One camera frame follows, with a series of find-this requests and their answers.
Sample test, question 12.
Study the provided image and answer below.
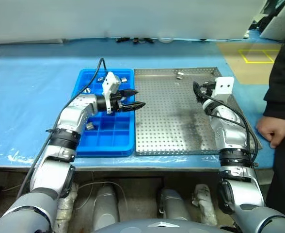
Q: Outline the grey robot leg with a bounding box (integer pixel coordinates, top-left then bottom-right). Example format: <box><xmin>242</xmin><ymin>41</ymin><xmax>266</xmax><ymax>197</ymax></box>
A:
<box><xmin>92</xmin><ymin>185</ymin><xmax>121</xmax><ymax>231</ymax></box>
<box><xmin>158</xmin><ymin>187</ymin><xmax>192</xmax><ymax>222</ymax></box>

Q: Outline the person's bare hand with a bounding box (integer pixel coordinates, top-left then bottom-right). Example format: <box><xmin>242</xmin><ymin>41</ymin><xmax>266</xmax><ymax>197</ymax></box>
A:
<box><xmin>255</xmin><ymin>116</ymin><xmax>285</xmax><ymax>149</ymax></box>

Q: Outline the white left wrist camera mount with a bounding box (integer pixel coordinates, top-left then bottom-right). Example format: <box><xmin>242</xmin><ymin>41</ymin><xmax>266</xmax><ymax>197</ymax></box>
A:
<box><xmin>101</xmin><ymin>71</ymin><xmax>122</xmax><ymax>115</ymax></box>

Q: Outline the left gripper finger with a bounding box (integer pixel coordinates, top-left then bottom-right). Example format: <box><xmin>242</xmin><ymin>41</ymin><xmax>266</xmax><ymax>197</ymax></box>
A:
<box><xmin>119</xmin><ymin>100</ymin><xmax>146</xmax><ymax>113</ymax></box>
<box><xmin>120</xmin><ymin>88</ymin><xmax>140</xmax><ymax>99</ymax></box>

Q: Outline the brown cardboard sheet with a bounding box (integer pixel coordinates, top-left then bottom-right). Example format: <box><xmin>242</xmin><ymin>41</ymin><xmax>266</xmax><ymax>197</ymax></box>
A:
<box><xmin>216</xmin><ymin>42</ymin><xmax>283</xmax><ymax>85</ymax></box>

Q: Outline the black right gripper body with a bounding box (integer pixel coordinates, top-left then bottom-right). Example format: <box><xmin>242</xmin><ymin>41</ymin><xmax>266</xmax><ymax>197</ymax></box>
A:
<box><xmin>199</xmin><ymin>81</ymin><xmax>216</xmax><ymax>98</ymax></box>

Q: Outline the blue compartment tray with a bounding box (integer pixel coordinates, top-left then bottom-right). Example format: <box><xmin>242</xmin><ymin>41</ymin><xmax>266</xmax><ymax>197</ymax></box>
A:
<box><xmin>71</xmin><ymin>68</ymin><xmax>136</xmax><ymax>158</ymax></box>

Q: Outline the white wrapped cloth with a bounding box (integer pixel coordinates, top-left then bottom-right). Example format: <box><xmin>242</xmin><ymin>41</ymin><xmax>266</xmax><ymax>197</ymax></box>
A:
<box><xmin>54</xmin><ymin>183</ymin><xmax>79</xmax><ymax>233</ymax></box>
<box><xmin>191</xmin><ymin>183</ymin><xmax>219</xmax><ymax>226</ymax></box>

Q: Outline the person's black sleeved arm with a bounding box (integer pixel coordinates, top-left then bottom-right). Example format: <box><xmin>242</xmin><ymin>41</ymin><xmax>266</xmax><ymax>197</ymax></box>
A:
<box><xmin>263</xmin><ymin>72</ymin><xmax>285</xmax><ymax>120</ymax></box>

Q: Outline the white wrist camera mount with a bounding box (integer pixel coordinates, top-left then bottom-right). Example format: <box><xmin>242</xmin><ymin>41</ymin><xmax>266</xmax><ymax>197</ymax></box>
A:
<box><xmin>101</xmin><ymin>71</ymin><xmax>122</xmax><ymax>115</ymax></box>
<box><xmin>214</xmin><ymin>76</ymin><xmax>235</xmax><ymax>96</ymax></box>

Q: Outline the perforated steel tray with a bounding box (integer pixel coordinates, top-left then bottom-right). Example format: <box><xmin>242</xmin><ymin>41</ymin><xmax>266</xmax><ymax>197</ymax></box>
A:
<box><xmin>133</xmin><ymin>67</ymin><xmax>263</xmax><ymax>156</ymax></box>

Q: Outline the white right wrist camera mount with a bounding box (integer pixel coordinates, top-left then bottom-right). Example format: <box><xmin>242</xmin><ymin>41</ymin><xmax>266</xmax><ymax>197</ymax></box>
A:
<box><xmin>214</xmin><ymin>76</ymin><xmax>235</xmax><ymax>96</ymax></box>

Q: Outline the white leaning panel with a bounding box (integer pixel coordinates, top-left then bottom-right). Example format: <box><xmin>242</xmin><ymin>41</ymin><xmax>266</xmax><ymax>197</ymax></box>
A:
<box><xmin>259</xmin><ymin>14</ymin><xmax>285</xmax><ymax>41</ymax></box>

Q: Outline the thin white wire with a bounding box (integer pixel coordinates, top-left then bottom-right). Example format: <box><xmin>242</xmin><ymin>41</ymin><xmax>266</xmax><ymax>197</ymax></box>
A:
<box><xmin>74</xmin><ymin>180</ymin><xmax>129</xmax><ymax>211</ymax></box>

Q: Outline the grey robot torso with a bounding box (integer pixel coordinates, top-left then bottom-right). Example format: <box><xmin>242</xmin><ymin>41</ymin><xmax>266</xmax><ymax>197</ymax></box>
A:
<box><xmin>91</xmin><ymin>217</ymin><xmax>233</xmax><ymax>233</ymax></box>

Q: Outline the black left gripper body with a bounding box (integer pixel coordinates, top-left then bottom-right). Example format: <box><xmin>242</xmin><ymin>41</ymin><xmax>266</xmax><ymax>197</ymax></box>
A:
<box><xmin>109</xmin><ymin>89</ymin><xmax>125</xmax><ymax>114</ymax></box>

